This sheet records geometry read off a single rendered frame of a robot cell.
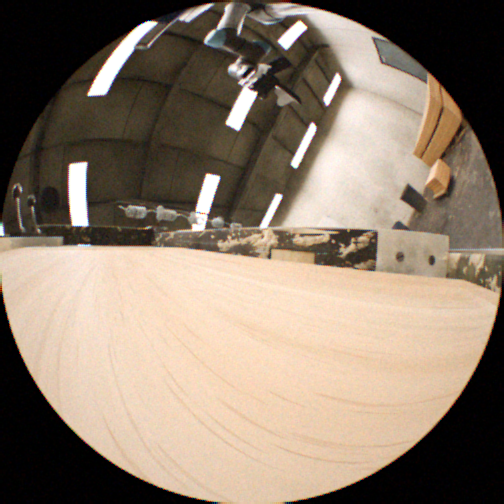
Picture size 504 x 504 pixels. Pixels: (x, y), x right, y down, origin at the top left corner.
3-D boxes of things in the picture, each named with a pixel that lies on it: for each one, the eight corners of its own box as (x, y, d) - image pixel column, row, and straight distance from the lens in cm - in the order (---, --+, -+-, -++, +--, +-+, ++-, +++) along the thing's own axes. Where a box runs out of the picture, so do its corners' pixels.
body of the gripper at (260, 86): (265, 101, 52) (249, 91, 62) (285, 83, 53) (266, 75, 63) (247, 87, 48) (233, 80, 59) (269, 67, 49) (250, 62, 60)
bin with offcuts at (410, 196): (430, 196, 447) (409, 179, 436) (422, 214, 429) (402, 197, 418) (423, 200, 493) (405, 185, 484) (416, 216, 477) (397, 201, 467)
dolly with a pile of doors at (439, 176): (455, 173, 345) (439, 157, 335) (449, 197, 317) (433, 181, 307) (444, 182, 393) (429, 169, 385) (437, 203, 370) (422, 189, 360)
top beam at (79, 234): (30, 245, 108) (31, 224, 109) (36, 244, 117) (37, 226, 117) (271, 248, 189) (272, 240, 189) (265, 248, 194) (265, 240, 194)
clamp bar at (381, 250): (450, 290, 27) (427, 127, 33) (143, 244, 104) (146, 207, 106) (424, 278, 35) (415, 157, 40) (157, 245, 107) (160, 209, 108)
